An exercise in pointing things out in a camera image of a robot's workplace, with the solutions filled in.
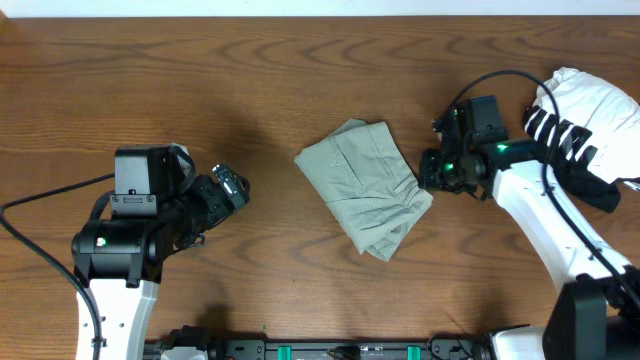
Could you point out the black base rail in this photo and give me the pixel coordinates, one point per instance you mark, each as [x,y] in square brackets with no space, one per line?
[196,343]

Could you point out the khaki shorts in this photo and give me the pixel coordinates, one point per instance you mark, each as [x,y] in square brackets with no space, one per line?
[367,185]

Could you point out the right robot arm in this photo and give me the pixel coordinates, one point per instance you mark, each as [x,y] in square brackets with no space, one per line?
[596,314]

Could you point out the black and white garment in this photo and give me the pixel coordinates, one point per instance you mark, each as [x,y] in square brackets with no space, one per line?
[598,125]

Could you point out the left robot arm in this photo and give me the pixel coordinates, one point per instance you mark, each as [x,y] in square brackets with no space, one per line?
[119,261]

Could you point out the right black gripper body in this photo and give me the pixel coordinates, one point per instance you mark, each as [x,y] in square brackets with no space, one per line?
[444,172]

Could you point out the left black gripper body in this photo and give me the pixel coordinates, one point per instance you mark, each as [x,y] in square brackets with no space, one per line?
[201,209]

